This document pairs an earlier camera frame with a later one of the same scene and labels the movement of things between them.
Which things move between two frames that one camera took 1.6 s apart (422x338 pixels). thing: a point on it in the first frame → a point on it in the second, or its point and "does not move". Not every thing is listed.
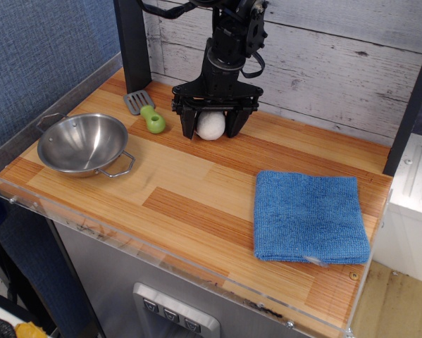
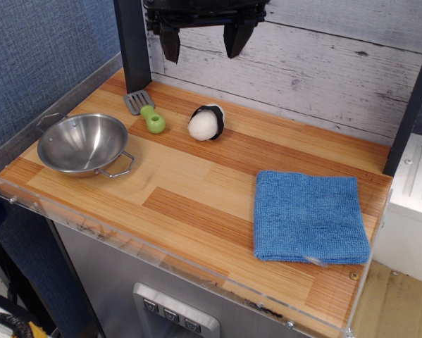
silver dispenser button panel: [158, 314] does not move
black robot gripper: [216, 90] → [167, 16]
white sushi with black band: [211, 124] does not move
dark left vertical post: [134, 44] does not move
